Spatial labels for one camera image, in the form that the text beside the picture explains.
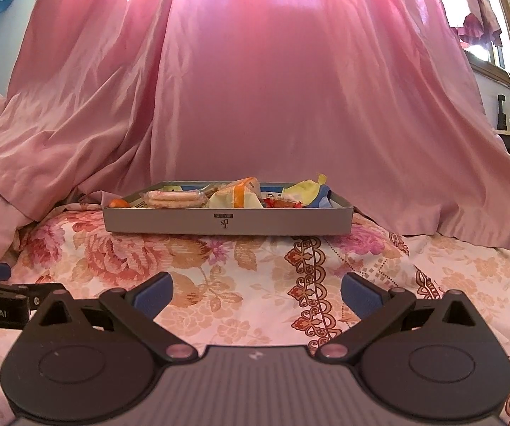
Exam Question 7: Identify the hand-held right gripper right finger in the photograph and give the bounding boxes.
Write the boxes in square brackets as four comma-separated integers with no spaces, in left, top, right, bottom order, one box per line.
[317,272,486,363]

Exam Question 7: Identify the red snack packet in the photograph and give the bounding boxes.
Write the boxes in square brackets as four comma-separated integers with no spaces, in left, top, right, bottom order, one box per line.
[261,197,303,209]

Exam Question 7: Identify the floral bed sheet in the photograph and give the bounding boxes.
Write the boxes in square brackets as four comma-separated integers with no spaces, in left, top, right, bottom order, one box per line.
[0,208,510,426]

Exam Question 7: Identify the clear rice cracker packet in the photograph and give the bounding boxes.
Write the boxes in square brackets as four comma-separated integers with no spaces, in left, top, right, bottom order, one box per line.
[143,189,208,209]

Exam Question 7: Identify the pink curtain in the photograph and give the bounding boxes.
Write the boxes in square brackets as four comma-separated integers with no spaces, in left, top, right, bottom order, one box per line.
[0,0,510,251]

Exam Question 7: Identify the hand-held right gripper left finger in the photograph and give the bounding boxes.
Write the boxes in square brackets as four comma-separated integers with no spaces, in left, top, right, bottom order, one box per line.
[28,272,197,363]

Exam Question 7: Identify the cream orange striped snack packet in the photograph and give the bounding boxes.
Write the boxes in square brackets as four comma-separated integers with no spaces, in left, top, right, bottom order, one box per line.
[205,177,265,209]

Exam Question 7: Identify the hanging purple garment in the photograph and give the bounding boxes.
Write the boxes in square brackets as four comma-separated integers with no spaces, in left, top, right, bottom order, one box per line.
[452,12,504,48]

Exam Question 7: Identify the yellow blue snack wrapper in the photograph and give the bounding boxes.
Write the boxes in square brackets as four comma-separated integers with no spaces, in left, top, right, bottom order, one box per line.
[281,173,332,207]

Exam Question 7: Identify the grey shallow cardboard box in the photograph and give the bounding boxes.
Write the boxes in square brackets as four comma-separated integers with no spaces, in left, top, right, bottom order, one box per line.
[101,180,354,236]

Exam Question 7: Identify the window with wooden frame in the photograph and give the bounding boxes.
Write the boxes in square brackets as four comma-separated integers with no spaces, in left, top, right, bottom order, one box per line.
[447,0,510,99]

